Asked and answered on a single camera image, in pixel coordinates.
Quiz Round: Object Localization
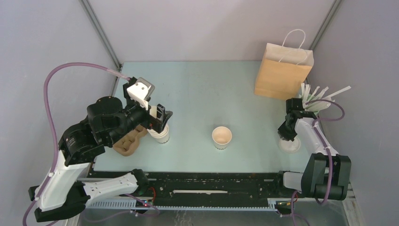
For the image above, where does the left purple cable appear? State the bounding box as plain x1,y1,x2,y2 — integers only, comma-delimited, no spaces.
22,63,132,226

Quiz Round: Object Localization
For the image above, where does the brown paper bag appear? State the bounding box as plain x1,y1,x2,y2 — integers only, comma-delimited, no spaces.
254,29,314,100

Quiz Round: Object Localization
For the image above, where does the stack of white lids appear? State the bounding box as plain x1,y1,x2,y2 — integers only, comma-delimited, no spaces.
279,138,301,153

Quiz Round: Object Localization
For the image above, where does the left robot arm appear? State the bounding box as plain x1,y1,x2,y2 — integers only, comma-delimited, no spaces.
29,97,173,222

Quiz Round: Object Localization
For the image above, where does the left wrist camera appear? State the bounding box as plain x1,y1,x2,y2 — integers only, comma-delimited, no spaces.
126,77,155,110

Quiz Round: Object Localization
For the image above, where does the stack of white paper cups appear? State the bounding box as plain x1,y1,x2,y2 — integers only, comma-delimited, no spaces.
147,105,170,144

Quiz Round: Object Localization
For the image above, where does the brown pulp cup carrier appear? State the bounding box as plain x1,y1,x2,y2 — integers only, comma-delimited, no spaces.
112,125,148,156

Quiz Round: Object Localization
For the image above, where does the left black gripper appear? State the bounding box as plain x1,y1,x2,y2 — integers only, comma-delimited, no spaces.
109,83,174,144

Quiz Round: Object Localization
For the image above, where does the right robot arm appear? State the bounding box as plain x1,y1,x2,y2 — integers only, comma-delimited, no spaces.
273,98,351,204

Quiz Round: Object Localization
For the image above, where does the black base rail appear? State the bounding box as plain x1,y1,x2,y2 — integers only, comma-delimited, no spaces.
87,170,300,214

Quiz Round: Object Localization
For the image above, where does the single white paper cup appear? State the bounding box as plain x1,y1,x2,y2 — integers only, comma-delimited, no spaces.
212,126,232,150

